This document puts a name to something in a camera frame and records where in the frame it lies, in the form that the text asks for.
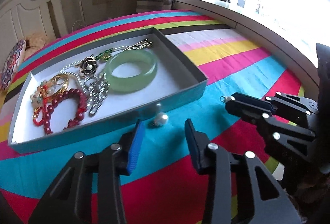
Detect gold bangle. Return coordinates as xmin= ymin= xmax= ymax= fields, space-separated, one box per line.
xmin=43 ymin=74 xmax=69 ymax=97

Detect red cord bracelet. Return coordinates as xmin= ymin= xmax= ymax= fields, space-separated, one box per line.
xmin=32 ymin=84 xmax=52 ymax=127

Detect striped colourful tablecloth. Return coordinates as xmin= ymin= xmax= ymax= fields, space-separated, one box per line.
xmin=1 ymin=10 xmax=304 ymax=223

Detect beige plush pillow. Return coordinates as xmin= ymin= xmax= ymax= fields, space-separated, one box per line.
xmin=25 ymin=32 xmax=52 ymax=58

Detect multicolour stone bead bracelet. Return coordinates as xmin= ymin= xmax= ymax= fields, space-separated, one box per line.
xmin=30 ymin=79 xmax=52 ymax=111

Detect silver chain pendant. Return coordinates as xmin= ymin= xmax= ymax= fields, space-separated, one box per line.
xmin=126 ymin=39 xmax=153 ymax=50

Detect green jade bangle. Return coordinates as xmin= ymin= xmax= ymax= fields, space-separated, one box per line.
xmin=102 ymin=50 xmax=158 ymax=93

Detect white pearl necklace green beads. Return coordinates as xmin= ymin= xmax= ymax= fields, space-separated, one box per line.
xmin=59 ymin=45 xmax=129 ymax=94

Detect silver rhinestone brooch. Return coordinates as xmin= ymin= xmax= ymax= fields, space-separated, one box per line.
xmin=84 ymin=72 xmax=110 ymax=117

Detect round patterned cushion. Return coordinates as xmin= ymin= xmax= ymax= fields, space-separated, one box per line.
xmin=1 ymin=40 xmax=26 ymax=91

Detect teal jewelry box tray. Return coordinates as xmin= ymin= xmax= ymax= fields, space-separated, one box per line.
xmin=8 ymin=28 xmax=207 ymax=154

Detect dark red bead bracelet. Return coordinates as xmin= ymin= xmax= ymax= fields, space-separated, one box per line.
xmin=42 ymin=88 xmax=88 ymax=136

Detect white bed headboard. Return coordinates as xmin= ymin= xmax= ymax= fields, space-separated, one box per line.
xmin=1 ymin=0 xmax=68 ymax=65

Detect pearl earring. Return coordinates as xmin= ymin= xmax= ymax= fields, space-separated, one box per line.
xmin=220 ymin=96 xmax=235 ymax=103
xmin=149 ymin=112 xmax=169 ymax=128

